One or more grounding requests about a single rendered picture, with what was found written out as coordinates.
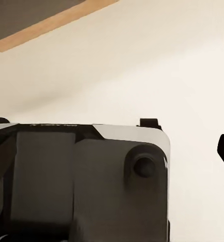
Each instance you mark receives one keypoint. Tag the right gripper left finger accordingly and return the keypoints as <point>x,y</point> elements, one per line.
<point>8,150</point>

